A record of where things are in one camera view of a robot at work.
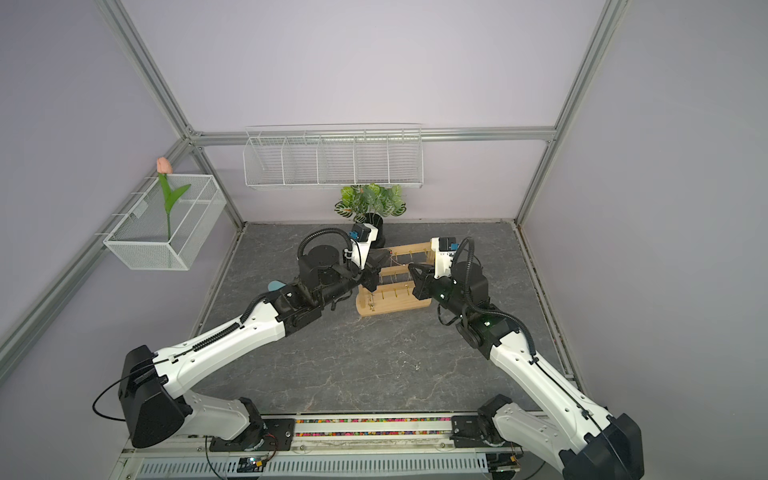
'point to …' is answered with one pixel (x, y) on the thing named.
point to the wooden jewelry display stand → (395, 283)
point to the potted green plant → (370, 203)
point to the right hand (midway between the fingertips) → (409, 264)
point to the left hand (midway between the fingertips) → (391, 254)
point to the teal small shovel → (275, 285)
